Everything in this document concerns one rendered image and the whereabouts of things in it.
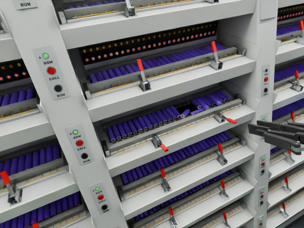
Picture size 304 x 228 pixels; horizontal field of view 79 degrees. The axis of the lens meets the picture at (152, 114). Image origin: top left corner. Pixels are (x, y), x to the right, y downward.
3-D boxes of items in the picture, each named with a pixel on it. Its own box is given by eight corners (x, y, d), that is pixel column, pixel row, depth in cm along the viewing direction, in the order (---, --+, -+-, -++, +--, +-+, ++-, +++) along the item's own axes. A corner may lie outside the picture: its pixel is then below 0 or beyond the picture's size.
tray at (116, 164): (252, 119, 77) (259, 101, 71) (111, 178, 60) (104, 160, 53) (220, 95, 91) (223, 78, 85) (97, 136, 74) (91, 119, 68)
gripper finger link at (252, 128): (272, 137, 51) (269, 138, 50) (250, 132, 57) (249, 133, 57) (270, 127, 50) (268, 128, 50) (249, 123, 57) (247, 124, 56)
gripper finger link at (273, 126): (277, 124, 51) (280, 123, 51) (256, 120, 57) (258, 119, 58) (279, 134, 51) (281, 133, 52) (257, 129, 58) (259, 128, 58)
